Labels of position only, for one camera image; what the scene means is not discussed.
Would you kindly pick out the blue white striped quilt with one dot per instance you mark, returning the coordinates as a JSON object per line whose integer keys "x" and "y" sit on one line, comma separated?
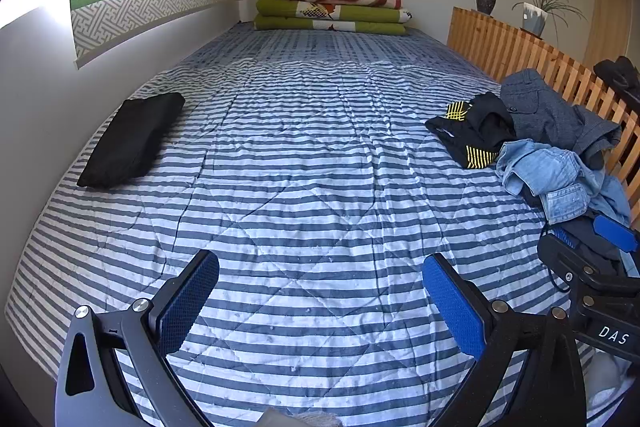
{"x": 300, "y": 167}

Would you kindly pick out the dark ceramic vase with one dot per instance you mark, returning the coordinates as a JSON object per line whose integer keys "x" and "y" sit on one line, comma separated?
{"x": 485, "y": 0}

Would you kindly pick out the wooden slatted bed rail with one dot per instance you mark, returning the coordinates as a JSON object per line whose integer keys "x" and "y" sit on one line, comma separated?
{"x": 505, "y": 42}

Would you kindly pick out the light blue denim shirt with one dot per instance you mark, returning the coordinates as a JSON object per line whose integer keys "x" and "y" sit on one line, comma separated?
{"x": 545, "y": 177}

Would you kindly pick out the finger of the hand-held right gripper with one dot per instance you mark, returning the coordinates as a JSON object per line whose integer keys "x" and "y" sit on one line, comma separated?
{"x": 565, "y": 238}
{"x": 616, "y": 232}

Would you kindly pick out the black object behind rail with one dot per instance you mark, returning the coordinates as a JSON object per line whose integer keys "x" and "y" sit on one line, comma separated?
{"x": 620, "y": 74}

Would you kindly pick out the wooden door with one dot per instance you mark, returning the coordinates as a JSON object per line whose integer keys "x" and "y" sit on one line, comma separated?
{"x": 607, "y": 19}

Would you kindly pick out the grey houndstooth garment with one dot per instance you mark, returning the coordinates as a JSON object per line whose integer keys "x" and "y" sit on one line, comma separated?
{"x": 542, "y": 112}

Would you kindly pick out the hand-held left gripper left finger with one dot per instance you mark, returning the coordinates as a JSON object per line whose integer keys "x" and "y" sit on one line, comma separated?
{"x": 192, "y": 292}

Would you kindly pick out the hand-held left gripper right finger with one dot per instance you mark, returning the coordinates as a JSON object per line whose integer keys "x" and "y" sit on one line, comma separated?
{"x": 452, "y": 302}

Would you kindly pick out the black and yellow garment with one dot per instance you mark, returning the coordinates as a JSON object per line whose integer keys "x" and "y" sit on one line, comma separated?
{"x": 480, "y": 127}

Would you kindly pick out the black folded garment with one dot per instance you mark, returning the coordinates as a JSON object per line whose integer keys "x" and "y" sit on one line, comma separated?
{"x": 131, "y": 138}

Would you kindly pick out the potted green plant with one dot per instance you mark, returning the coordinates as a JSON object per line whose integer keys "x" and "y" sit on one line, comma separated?
{"x": 535, "y": 14}

